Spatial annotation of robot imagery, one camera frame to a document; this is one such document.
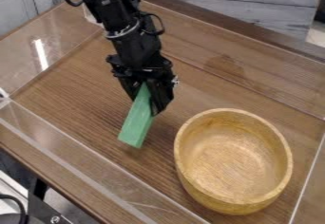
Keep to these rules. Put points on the brown wooden bowl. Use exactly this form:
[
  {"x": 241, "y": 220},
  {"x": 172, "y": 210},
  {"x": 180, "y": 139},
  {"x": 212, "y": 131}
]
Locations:
[{"x": 233, "y": 160}]

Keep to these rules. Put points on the clear acrylic front wall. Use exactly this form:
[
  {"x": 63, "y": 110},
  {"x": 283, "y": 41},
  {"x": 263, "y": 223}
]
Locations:
[{"x": 109, "y": 192}]

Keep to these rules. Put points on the clear acrylic corner bracket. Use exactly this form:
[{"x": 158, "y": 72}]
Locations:
[{"x": 90, "y": 17}]

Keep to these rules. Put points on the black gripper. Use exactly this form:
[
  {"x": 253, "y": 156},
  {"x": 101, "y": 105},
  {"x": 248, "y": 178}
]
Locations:
[{"x": 156, "y": 73}]

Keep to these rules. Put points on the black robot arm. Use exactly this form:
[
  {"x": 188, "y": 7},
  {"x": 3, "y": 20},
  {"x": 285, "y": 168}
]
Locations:
[{"x": 138, "y": 63}]

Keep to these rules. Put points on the green rectangular block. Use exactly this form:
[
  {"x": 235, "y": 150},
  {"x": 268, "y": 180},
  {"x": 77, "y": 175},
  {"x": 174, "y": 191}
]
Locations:
[{"x": 138, "y": 121}]

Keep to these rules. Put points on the black table leg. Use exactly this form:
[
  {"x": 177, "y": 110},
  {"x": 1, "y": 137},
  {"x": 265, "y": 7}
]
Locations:
[{"x": 39, "y": 188}]

